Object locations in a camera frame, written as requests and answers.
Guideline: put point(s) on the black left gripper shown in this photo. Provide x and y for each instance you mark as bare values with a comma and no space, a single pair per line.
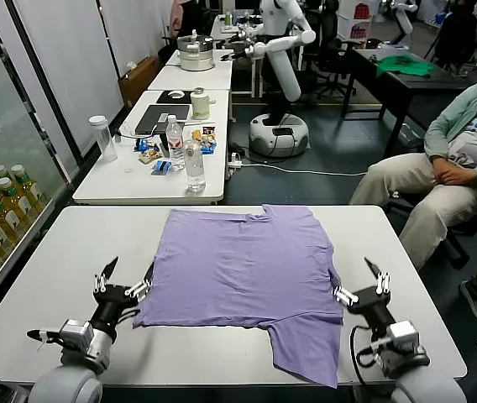
112,302

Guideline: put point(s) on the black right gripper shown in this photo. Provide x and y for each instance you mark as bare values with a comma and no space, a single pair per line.
373,304

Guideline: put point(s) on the purple t-shirt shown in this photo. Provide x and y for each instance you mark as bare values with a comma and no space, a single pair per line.
242,268

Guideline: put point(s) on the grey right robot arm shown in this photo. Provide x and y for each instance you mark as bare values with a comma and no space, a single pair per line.
427,382

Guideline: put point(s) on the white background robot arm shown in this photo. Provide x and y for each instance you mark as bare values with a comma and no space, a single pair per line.
404,19

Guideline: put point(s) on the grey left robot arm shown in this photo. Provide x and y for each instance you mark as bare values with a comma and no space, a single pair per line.
70,382

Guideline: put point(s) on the white side table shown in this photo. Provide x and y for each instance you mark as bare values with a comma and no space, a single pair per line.
108,184

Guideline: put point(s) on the black office chair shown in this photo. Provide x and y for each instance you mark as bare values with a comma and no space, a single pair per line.
457,247
331,54

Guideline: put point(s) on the brown snack packet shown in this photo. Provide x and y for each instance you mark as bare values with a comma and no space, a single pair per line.
150,157

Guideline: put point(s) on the seated person beige trousers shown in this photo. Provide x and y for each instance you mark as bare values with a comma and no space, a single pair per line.
444,197

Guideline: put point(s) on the large clear water bottle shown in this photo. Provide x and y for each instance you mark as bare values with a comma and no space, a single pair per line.
195,168

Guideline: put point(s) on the water bottle red label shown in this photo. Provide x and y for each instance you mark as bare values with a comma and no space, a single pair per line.
175,144

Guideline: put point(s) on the clear tumbler white lid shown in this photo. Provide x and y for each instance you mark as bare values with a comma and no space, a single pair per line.
105,138

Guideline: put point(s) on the blue white snack packet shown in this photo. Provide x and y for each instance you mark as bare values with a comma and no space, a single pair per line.
209,146

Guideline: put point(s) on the white power strip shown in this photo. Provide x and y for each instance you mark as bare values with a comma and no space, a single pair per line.
234,161

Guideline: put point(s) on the yellow snack packet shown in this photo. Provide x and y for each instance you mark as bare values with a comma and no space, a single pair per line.
196,134

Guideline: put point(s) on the grey laptop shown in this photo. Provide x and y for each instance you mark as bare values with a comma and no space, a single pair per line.
158,119

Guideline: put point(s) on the small white remote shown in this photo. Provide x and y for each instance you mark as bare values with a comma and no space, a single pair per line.
163,117

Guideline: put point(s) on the dark snack packet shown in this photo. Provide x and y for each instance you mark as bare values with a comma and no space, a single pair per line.
209,131

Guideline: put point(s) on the black mouse pad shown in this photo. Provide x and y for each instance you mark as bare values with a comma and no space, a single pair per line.
163,98

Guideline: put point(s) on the cream thermos jug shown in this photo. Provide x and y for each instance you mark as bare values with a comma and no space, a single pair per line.
200,105

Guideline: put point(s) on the white computer mouse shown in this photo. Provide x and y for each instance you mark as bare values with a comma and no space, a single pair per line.
175,94

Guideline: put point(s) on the brown cardboard box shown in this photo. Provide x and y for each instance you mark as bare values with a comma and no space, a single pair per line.
137,82

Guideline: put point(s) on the white table with steamer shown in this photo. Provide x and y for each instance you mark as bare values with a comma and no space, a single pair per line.
196,80

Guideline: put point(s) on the black table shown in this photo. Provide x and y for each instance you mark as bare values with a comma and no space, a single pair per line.
423,84

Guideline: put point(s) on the green cloth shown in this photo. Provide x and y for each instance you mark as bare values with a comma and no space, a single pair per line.
406,66

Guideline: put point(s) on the metal steamer pot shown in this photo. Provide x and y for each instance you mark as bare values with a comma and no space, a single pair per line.
196,52

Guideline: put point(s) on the white humanoid robot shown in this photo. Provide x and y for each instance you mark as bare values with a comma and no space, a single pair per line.
282,71

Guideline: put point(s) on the person in pink jacket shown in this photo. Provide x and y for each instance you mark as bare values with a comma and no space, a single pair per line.
176,17

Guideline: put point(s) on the white storage shelf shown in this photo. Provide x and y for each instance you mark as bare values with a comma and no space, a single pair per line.
358,19

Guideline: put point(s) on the person in black top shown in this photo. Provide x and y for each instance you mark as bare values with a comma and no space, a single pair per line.
459,29

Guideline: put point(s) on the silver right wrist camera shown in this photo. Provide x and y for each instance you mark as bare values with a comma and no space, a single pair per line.
404,333

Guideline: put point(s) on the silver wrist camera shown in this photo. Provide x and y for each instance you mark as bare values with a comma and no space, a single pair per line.
404,333
74,333

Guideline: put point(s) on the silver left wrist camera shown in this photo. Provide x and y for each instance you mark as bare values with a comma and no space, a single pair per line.
74,333

